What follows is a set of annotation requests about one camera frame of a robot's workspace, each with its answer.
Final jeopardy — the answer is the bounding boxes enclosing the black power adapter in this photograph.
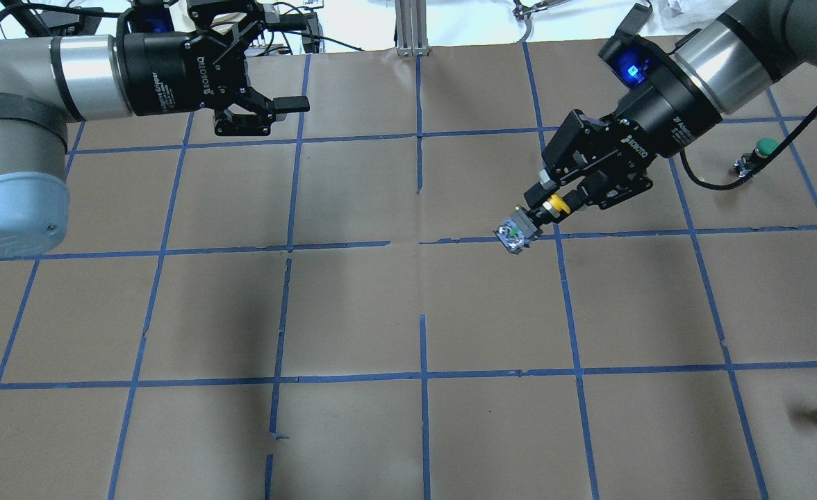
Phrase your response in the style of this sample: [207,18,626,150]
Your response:
[300,12,323,53]

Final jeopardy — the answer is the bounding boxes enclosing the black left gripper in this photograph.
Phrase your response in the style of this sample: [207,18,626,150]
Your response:
[115,1,311,137]

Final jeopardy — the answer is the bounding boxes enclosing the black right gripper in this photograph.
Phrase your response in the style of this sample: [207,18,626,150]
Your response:
[524,69,722,216]

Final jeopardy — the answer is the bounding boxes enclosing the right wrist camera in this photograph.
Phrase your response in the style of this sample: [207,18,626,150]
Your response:
[597,1,666,89]

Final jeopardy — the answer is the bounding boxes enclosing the aluminium frame post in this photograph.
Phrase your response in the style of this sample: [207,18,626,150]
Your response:
[395,0,430,58]

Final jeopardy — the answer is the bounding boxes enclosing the yellow push button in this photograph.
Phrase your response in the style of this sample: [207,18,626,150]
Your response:
[493,194,574,254]

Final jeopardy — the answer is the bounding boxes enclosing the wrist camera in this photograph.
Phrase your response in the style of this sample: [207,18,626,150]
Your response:
[597,1,666,89]
[117,1,176,34]

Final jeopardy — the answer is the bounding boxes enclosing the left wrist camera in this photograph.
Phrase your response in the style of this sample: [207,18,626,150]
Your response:
[117,1,176,34]

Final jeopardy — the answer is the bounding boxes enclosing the green push button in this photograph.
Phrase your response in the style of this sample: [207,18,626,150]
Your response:
[734,138,780,180]

